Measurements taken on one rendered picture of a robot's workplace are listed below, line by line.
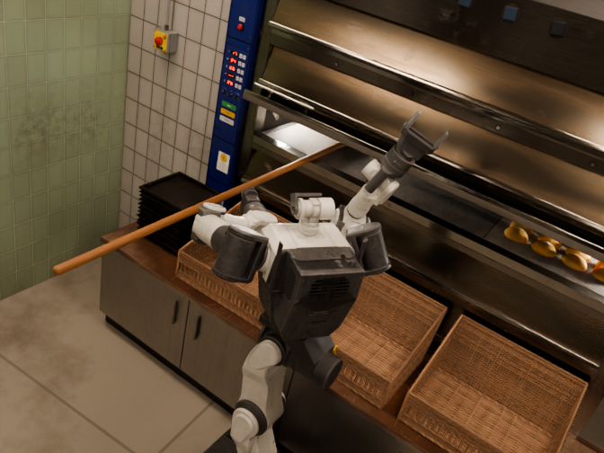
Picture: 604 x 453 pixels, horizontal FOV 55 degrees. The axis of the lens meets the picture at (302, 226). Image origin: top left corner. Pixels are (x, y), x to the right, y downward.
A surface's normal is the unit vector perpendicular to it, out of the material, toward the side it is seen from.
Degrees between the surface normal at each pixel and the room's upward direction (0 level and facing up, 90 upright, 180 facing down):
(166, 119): 90
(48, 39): 90
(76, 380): 0
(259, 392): 90
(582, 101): 70
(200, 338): 90
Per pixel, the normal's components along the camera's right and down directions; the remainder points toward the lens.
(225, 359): -0.55, 0.33
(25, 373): 0.21, -0.84
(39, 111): 0.81, 0.43
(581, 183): -0.45, 0.02
